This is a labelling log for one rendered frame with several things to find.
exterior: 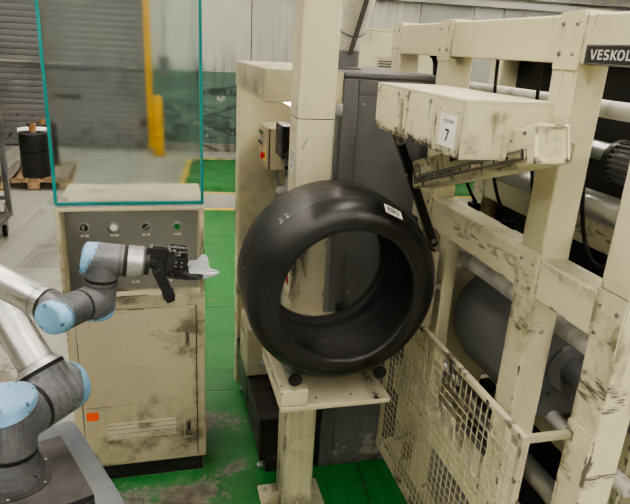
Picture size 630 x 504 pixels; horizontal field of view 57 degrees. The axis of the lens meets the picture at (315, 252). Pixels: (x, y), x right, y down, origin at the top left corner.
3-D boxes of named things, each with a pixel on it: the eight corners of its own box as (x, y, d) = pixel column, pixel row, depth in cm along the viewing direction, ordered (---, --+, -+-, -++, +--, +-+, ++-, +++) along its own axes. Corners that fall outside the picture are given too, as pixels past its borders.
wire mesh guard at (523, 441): (375, 443, 248) (391, 293, 225) (379, 443, 249) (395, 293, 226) (481, 642, 166) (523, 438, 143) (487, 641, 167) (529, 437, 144)
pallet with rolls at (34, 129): (17, 170, 831) (10, 116, 806) (77, 170, 854) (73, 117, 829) (-2, 190, 722) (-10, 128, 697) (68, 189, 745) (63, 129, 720)
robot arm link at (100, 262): (81, 268, 166) (83, 235, 163) (126, 272, 170) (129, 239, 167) (77, 281, 158) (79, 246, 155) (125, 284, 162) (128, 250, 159)
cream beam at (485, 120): (372, 127, 197) (376, 82, 192) (440, 128, 203) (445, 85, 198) (455, 161, 141) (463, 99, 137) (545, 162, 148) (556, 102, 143)
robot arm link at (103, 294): (67, 318, 163) (69, 278, 159) (95, 306, 173) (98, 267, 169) (94, 329, 160) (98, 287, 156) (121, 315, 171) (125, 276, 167)
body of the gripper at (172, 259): (190, 254, 164) (146, 250, 161) (187, 282, 167) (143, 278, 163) (189, 245, 171) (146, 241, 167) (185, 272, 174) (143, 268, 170)
